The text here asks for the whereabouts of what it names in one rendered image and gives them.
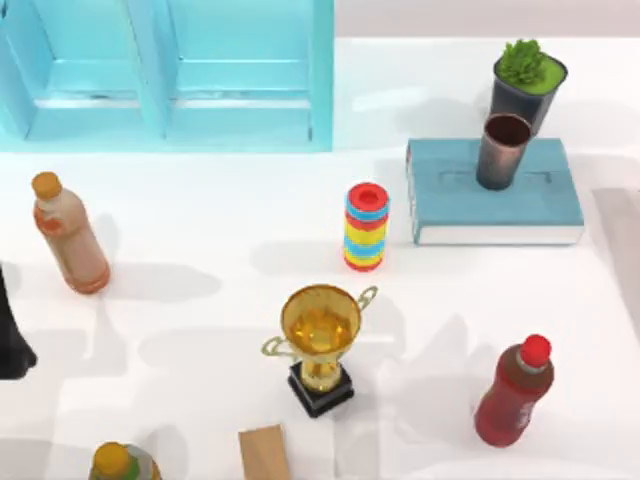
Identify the red bottle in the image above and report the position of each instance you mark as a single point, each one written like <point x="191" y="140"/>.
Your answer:
<point x="515" y="395"/>

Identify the orange bottle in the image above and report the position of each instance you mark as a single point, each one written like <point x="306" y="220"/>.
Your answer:
<point x="72" y="240"/>

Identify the stack of coloured rings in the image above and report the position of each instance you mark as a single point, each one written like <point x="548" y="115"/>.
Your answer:
<point x="366" y="230"/>

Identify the teal book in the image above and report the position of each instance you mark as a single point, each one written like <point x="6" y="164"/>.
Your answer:
<point x="530" y="210"/>

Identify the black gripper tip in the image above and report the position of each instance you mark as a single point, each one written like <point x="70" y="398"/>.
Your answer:
<point x="12" y="340"/>

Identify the copper brown cup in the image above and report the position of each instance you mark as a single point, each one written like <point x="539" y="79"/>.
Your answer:
<point x="500" y="160"/>

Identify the wooden block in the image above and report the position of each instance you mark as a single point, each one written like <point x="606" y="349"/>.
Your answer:
<point x="264" y="452"/>

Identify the green plant in dark pot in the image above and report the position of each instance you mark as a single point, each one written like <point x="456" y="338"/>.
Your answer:
<point x="525" y="90"/>

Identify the light blue rack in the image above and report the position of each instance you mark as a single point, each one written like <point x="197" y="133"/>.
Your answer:
<point x="240" y="75"/>

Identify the gold trophy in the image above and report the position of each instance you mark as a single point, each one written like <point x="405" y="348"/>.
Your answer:
<point x="317" y="335"/>

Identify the bottle with green label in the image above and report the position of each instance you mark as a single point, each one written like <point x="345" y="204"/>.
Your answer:
<point x="122" y="462"/>

